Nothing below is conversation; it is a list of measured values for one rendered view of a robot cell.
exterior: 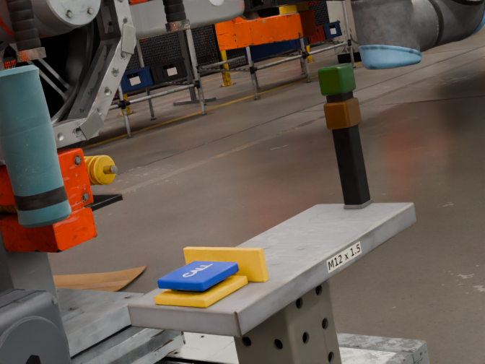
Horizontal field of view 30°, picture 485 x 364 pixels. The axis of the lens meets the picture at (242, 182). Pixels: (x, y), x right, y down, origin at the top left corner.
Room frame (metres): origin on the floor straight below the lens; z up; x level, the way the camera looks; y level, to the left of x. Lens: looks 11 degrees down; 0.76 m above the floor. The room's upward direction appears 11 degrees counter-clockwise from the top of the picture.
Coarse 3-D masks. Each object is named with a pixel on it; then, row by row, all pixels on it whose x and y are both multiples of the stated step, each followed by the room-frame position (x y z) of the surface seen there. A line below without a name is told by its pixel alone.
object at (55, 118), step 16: (80, 32) 1.89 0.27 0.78; (0, 48) 1.73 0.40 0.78; (16, 48) 1.75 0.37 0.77; (48, 48) 1.95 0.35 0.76; (64, 48) 1.91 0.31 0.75; (80, 48) 1.88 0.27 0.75; (0, 64) 1.72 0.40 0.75; (16, 64) 2.01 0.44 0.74; (48, 64) 1.93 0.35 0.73; (64, 64) 1.89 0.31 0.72; (80, 64) 1.86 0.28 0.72; (48, 80) 1.80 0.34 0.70; (64, 80) 1.86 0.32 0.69; (80, 80) 1.84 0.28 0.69; (48, 96) 1.86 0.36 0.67; (64, 96) 1.82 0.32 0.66; (64, 112) 1.79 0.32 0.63
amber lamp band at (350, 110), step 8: (328, 104) 1.30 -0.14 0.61; (336, 104) 1.29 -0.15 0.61; (344, 104) 1.28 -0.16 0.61; (352, 104) 1.29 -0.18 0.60; (328, 112) 1.30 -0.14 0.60; (336, 112) 1.29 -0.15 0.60; (344, 112) 1.28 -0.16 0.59; (352, 112) 1.29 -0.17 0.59; (328, 120) 1.30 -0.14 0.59; (336, 120) 1.29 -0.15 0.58; (344, 120) 1.28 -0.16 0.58; (352, 120) 1.29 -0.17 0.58; (360, 120) 1.30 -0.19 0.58; (328, 128) 1.30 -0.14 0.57; (336, 128) 1.29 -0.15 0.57; (344, 128) 1.29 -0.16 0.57
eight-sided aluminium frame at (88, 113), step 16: (112, 0) 1.83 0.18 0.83; (96, 16) 1.86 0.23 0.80; (112, 16) 1.83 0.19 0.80; (128, 16) 1.85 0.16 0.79; (112, 32) 1.84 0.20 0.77; (128, 32) 1.84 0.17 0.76; (112, 48) 1.82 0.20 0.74; (128, 48) 1.83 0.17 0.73; (96, 64) 1.82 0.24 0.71; (112, 64) 1.79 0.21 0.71; (96, 80) 1.81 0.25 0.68; (112, 80) 1.79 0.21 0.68; (80, 96) 1.78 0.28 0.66; (96, 96) 1.75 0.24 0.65; (112, 96) 1.78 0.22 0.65; (80, 112) 1.76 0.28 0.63; (96, 112) 1.74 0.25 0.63; (64, 128) 1.68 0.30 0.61; (80, 128) 1.70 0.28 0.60; (96, 128) 1.73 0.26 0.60; (64, 144) 1.67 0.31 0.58; (0, 160) 1.56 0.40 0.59
